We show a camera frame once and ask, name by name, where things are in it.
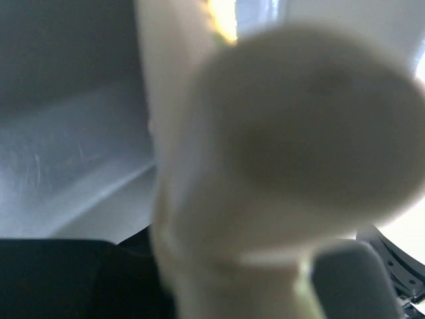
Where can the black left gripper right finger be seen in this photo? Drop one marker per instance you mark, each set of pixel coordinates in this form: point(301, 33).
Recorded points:
point(368, 277)

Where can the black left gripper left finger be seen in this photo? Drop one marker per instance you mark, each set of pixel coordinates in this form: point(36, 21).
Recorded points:
point(70, 278)

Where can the yellow bamboo placemat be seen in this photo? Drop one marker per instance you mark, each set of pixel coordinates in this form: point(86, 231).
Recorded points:
point(272, 150)

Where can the grey plastic bin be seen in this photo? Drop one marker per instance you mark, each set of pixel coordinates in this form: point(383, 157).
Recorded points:
point(76, 157)

